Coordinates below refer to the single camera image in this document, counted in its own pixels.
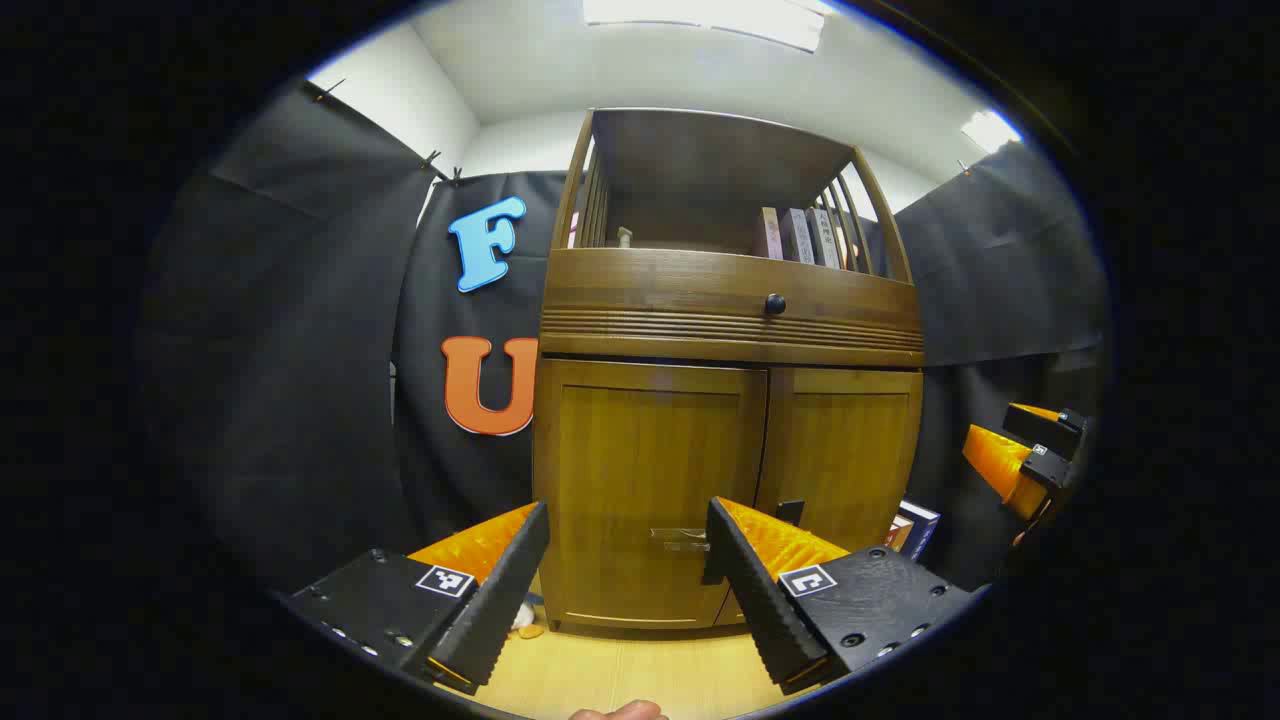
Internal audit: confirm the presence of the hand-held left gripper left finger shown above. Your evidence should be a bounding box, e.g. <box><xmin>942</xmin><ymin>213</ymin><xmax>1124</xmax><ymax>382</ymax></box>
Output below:
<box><xmin>285</xmin><ymin>500</ymin><xmax>551</xmax><ymax>696</ymax></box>

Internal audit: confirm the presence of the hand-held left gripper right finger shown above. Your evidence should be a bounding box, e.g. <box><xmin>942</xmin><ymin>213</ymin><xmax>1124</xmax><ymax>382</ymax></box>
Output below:
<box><xmin>703</xmin><ymin>496</ymin><xmax>976</xmax><ymax>696</ymax></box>

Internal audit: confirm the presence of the wooden cabinet door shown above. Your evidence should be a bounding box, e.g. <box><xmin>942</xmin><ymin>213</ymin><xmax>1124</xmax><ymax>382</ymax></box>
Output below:
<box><xmin>535</xmin><ymin>358</ymin><xmax>769</xmax><ymax>631</ymax></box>
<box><xmin>715</xmin><ymin>365</ymin><xmax>923</xmax><ymax>628</ymax></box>

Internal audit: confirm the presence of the wooden double-door shoe cabinet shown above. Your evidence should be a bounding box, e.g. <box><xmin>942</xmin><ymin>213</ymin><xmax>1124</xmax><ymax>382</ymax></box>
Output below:
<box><xmin>532</xmin><ymin>107</ymin><xmax>926</xmax><ymax>636</ymax></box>

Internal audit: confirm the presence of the blue hardcover book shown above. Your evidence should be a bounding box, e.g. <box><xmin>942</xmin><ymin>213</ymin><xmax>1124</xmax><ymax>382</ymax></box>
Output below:
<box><xmin>898</xmin><ymin>500</ymin><xmax>942</xmax><ymax>563</ymax></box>

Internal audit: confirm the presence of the ceiling light panel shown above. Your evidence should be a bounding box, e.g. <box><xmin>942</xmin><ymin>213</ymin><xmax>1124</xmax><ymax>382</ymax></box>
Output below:
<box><xmin>961</xmin><ymin>108</ymin><xmax>1024</xmax><ymax>154</ymax></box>

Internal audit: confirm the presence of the grey upright book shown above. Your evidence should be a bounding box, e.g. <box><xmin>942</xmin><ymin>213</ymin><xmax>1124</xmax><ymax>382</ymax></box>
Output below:
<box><xmin>781</xmin><ymin>208</ymin><xmax>816</xmax><ymax>265</ymax></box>

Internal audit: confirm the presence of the wooden ribbed drawer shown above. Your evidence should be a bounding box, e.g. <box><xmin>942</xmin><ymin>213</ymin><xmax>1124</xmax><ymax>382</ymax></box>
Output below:
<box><xmin>540</xmin><ymin>248</ymin><xmax>926</xmax><ymax>368</ymax></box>

